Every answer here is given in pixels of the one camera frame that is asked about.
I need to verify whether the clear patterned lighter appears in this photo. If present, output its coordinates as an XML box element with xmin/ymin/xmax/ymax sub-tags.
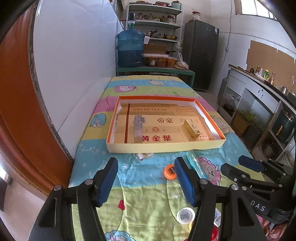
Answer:
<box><xmin>133</xmin><ymin>115</ymin><xmax>143</xmax><ymax>144</ymax></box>

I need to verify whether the white QR code cap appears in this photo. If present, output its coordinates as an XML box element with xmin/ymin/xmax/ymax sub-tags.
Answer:
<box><xmin>176</xmin><ymin>207</ymin><xmax>195</xmax><ymax>225</ymax></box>

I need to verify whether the potted green plant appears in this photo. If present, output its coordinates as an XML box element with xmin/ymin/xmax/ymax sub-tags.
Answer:
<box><xmin>232</xmin><ymin>109</ymin><xmax>256</xmax><ymax>137</ymax></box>

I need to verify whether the plain orange bottle cap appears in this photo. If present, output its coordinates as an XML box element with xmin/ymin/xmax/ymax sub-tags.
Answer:
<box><xmin>189</xmin><ymin>222</ymin><xmax>193</xmax><ymax>231</ymax></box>

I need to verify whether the orange-rimmed cardboard tray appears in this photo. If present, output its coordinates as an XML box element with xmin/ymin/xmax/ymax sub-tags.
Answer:
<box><xmin>106</xmin><ymin>96</ymin><xmax>226</xmax><ymax>154</ymax></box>

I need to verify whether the metal storage shelf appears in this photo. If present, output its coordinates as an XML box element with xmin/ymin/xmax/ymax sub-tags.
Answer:
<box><xmin>126</xmin><ymin>1</ymin><xmax>184</xmax><ymax>51</ymax></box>

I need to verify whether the black refrigerator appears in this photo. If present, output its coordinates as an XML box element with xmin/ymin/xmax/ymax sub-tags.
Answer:
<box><xmin>182</xmin><ymin>20</ymin><xmax>219</xmax><ymax>90</ymax></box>

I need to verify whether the teal lighter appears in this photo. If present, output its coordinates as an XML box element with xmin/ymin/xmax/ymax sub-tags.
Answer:
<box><xmin>186</xmin><ymin>152</ymin><xmax>208</xmax><ymax>179</ymax></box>

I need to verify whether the white Hello Kitty lighter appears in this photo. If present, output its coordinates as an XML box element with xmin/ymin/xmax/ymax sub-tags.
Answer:
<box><xmin>214</xmin><ymin>208</ymin><xmax>222</xmax><ymax>227</ymax></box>

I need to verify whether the colourful cartoon quilt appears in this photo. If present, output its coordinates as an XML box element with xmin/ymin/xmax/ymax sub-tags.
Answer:
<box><xmin>69</xmin><ymin>75</ymin><xmax>250</xmax><ymax>240</ymax></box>

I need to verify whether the red cola bottle cap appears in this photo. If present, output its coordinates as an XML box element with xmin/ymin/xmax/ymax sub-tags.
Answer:
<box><xmin>210</xmin><ymin>226</ymin><xmax>219</xmax><ymax>241</ymax></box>

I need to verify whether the orange cap with label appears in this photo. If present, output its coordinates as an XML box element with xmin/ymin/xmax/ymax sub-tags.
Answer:
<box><xmin>163</xmin><ymin>164</ymin><xmax>177</xmax><ymax>180</ymax></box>

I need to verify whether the white kitchen counter cabinet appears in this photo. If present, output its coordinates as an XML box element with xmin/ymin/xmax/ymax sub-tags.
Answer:
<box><xmin>218</xmin><ymin>67</ymin><xmax>295</xmax><ymax>166</ymax></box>

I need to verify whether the blue water jug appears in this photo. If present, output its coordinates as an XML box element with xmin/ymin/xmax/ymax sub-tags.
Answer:
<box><xmin>117</xmin><ymin>13</ymin><xmax>145</xmax><ymax>68</ymax></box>

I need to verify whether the person's right hand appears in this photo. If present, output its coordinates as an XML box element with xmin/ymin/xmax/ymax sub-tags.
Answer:
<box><xmin>257</xmin><ymin>215</ymin><xmax>288</xmax><ymax>241</ymax></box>

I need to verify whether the gold lighter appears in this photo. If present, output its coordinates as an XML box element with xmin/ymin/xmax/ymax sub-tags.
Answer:
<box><xmin>183</xmin><ymin>119</ymin><xmax>201</xmax><ymax>139</ymax></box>

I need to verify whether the plastic bag of food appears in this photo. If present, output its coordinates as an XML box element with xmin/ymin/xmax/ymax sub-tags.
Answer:
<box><xmin>175</xmin><ymin>53</ymin><xmax>189</xmax><ymax>70</ymax></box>

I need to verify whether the brown wooden door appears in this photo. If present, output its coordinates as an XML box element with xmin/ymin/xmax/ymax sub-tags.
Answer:
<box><xmin>1</xmin><ymin>4</ymin><xmax>73</xmax><ymax>196</ymax></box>

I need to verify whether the cardboard box on shelf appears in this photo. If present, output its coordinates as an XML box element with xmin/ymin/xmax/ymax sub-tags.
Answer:
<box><xmin>144</xmin><ymin>44</ymin><xmax>167</xmax><ymax>54</ymax></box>

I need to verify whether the green dish soap bottle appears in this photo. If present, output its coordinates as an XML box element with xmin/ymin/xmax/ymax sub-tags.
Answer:
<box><xmin>263</xmin><ymin>69</ymin><xmax>269</xmax><ymax>81</ymax></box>

